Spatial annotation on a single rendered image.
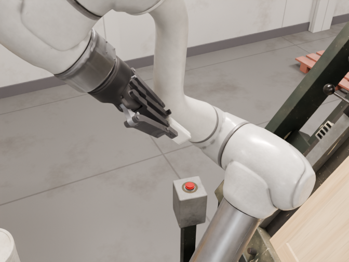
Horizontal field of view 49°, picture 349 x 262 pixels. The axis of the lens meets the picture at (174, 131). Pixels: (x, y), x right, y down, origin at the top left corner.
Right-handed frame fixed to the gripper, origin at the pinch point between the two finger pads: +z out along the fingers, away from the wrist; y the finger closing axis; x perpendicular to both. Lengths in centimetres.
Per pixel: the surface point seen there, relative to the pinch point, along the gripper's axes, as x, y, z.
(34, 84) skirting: 222, 256, 106
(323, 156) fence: -14, 25, 74
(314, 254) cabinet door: 2, -3, 82
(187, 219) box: 48, 27, 80
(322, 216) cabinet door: -5, 7, 79
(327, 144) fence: -17, 27, 72
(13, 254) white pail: 150, 42, 67
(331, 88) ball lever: -27, 36, 57
